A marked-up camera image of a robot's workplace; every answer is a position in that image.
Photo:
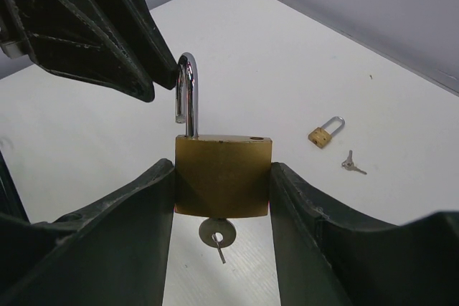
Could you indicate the small silver keys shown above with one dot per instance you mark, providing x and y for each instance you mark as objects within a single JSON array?
[{"x": 349, "y": 165}]

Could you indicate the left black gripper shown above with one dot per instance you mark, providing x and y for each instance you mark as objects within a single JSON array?
[{"x": 75, "y": 40}]

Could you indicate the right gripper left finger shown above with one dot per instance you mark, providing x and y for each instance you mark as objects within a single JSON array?
[{"x": 113, "y": 251}]

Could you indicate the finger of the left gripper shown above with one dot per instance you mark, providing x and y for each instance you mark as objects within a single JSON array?
[{"x": 133, "y": 21}]

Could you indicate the long-shackle brass padlock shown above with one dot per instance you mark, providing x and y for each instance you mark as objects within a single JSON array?
[{"x": 320, "y": 137}]

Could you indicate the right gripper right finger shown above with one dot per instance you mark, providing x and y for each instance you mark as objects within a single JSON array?
[{"x": 327, "y": 253}]

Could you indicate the wide padlock silver key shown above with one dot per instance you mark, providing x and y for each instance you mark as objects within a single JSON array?
[{"x": 218, "y": 234}]

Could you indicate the wide brass padlock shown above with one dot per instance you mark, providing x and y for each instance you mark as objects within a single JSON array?
[{"x": 217, "y": 176}]

